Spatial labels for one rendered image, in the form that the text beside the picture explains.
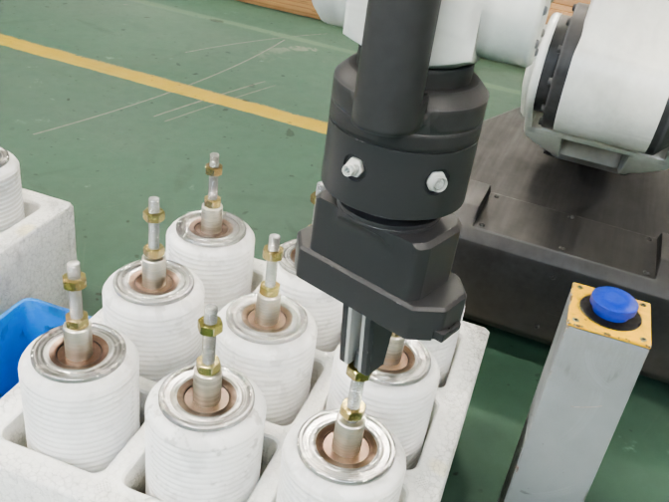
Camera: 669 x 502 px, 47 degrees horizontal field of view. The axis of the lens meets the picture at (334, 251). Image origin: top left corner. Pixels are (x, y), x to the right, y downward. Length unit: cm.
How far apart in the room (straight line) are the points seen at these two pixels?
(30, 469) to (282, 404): 22
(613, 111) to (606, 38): 8
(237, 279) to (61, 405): 26
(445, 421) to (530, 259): 36
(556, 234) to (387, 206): 68
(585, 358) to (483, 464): 32
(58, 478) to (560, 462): 45
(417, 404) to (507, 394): 43
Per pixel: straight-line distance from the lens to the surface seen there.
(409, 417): 68
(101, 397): 65
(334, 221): 47
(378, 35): 37
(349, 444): 58
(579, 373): 71
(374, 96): 38
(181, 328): 73
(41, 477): 68
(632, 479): 104
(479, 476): 96
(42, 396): 65
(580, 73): 86
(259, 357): 68
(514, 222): 109
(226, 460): 61
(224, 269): 81
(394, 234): 45
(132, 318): 72
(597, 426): 74
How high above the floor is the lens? 68
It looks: 31 degrees down
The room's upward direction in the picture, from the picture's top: 8 degrees clockwise
